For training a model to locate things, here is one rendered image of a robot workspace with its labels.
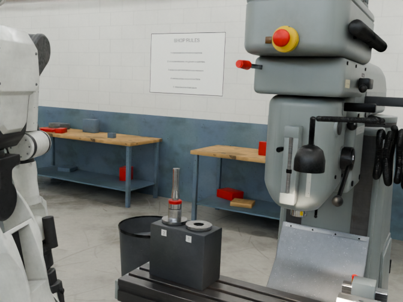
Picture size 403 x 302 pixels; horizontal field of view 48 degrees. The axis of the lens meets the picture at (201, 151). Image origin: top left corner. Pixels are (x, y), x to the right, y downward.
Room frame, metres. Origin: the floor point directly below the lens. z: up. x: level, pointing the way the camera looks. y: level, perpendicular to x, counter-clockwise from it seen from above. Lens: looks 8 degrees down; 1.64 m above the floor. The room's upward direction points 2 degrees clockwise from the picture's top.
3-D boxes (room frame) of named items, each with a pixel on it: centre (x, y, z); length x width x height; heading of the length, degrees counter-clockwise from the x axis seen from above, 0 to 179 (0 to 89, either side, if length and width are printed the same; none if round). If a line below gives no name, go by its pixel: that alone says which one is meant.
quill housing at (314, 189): (1.28, -0.30, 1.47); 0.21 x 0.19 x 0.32; 62
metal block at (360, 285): (1.19, -0.47, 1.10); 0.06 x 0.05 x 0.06; 65
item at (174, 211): (1.52, 0.08, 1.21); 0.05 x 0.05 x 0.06
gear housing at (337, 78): (1.32, -0.31, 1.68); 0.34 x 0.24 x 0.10; 152
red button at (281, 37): (1.06, -0.17, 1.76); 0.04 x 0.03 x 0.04; 62
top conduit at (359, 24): (1.24, -0.44, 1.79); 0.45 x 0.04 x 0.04; 152
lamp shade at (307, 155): (1.04, -0.25, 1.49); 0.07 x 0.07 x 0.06
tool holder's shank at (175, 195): (1.52, 0.08, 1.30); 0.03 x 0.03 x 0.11
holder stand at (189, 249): (1.49, 0.04, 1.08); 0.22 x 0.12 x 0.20; 59
